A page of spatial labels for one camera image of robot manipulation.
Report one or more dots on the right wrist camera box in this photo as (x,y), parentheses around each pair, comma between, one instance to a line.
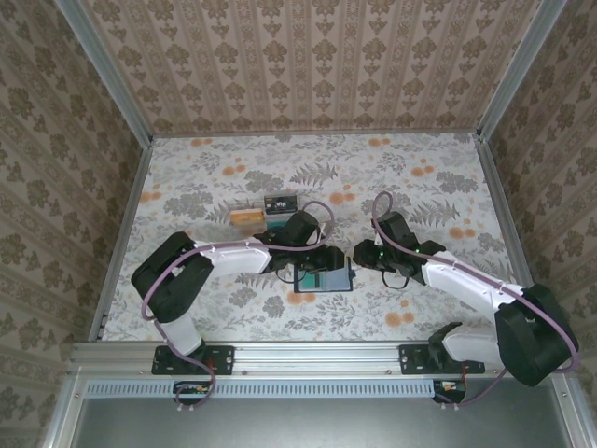
(396,228)

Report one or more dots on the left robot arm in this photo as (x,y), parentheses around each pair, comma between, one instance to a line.
(233,259)

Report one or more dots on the dark blue card holder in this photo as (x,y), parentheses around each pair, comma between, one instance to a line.
(337,283)

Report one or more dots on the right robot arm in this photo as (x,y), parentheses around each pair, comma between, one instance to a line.
(466,284)

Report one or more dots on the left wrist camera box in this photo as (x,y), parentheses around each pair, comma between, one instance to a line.
(301,227)

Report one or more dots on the grey metal panel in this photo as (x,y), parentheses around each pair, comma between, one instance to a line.
(326,424)

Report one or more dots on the aluminium frame post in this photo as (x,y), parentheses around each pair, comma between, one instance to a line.
(522,70)
(105,74)

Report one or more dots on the clear acrylic card organizer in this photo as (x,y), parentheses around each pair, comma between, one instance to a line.
(247,204)

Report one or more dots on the single teal card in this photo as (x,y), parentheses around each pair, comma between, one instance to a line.
(311,283)

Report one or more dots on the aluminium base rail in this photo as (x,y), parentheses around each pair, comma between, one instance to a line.
(317,357)

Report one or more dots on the aluminium table side rail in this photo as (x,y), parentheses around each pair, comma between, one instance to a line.
(127,224)
(506,210)

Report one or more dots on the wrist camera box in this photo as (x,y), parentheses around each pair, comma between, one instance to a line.
(301,227)
(396,228)

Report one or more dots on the black VIP card stack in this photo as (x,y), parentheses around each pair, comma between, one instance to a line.
(281,204)

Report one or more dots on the gold card stack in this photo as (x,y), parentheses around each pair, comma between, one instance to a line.
(247,217)

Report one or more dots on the teal card stack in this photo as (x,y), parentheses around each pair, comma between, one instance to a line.
(276,226)

